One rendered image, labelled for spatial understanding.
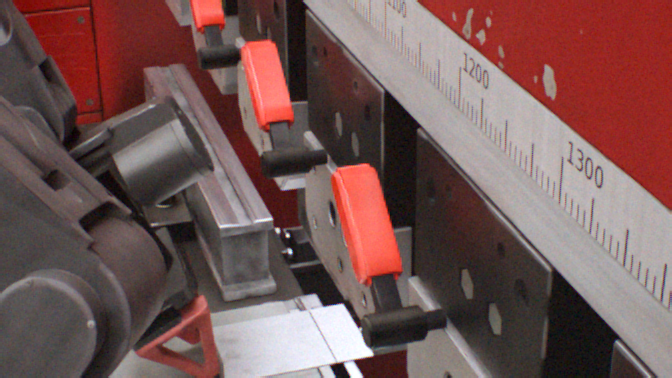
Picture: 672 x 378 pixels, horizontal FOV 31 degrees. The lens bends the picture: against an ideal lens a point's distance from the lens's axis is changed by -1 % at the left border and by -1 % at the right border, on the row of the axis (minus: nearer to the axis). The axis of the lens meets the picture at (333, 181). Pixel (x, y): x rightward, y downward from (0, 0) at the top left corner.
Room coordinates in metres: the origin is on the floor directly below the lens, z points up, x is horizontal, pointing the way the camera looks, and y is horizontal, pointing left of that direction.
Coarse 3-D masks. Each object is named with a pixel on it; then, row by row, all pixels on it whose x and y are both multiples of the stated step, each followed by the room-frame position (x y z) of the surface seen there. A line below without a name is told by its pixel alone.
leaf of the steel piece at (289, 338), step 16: (256, 320) 0.90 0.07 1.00; (272, 320) 0.90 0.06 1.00; (288, 320) 0.90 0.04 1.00; (304, 320) 0.90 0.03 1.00; (224, 336) 0.87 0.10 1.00; (240, 336) 0.87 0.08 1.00; (256, 336) 0.87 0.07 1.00; (272, 336) 0.87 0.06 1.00; (288, 336) 0.87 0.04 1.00; (304, 336) 0.87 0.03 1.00; (320, 336) 0.87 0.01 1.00; (224, 352) 0.85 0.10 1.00; (240, 352) 0.85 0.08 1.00; (256, 352) 0.85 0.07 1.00; (272, 352) 0.85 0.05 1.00; (288, 352) 0.85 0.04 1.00; (304, 352) 0.85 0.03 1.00; (320, 352) 0.85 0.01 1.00; (224, 368) 0.83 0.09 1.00; (240, 368) 0.83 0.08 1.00; (256, 368) 0.83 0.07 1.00; (272, 368) 0.83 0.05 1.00; (288, 368) 0.83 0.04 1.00; (304, 368) 0.83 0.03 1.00
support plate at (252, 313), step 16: (272, 304) 0.93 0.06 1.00; (224, 320) 0.90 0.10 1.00; (240, 320) 0.90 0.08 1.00; (176, 336) 0.88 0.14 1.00; (176, 352) 0.86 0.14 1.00; (192, 352) 0.85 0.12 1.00; (128, 368) 0.83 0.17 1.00; (144, 368) 0.83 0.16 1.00; (160, 368) 0.83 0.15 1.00; (176, 368) 0.83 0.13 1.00
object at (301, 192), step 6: (300, 192) 0.89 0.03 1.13; (300, 198) 0.89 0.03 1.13; (300, 204) 0.89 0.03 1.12; (300, 210) 0.89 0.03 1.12; (300, 216) 0.89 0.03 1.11; (306, 216) 0.87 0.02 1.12; (300, 222) 0.89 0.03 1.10; (306, 222) 0.87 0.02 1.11; (306, 228) 0.87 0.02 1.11; (312, 240) 0.86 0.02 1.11; (312, 246) 0.89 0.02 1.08; (318, 252) 0.84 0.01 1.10; (324, 264) 0.86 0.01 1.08; (336, 282) 0.83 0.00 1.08; (342, 294) 0.81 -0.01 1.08
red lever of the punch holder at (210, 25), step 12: (192, 0) 0.91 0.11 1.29; (204, 0) 0.91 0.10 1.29; (216, 0) 0.91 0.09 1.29; (192, 12) 0.91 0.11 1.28; (204, 12) 0.90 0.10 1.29; (216, 12) 0.91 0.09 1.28; (204, 24) 0.90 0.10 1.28; (216, 24) 0.90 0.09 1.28; (216, 36) 0.89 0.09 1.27; (204, 48) 0.88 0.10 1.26; (216, 48) 0.88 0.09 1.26; (228, 48) 0.88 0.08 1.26; (240, 48) 0.89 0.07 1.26; (204, 60) 0.87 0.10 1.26; (216, 60) 0.87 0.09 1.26; (228, 60) 0.88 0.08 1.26; (240, 60) 0.88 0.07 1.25
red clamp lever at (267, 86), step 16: (256, 48) 0.74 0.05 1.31; (272, 48) 0.75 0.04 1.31; (256, 64) 0.73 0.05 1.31; (272, 64) 0.74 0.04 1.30; (256, 80) 0.73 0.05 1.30; (272, 80) 0.73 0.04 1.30; (256, 96) 0.72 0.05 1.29; (272, 96) 0.72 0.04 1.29; (288, 96) 0.72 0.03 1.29; (256, 112) 0.72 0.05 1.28; (272, 112) 0.71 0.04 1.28; (288, 112) 0.71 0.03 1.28; (272, 128) 0.70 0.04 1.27; (288, 128) 0.71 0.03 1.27; (272, 144) 0.70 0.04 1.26; (288, 144) 0.70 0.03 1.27; (272, 160) 0.68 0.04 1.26; (288, 160) 0.68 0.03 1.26; (304, 160) 0.69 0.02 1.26; (320, 160) 0.69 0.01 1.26; (272, 176) 0.68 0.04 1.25; (288, 176) 0.69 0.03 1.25
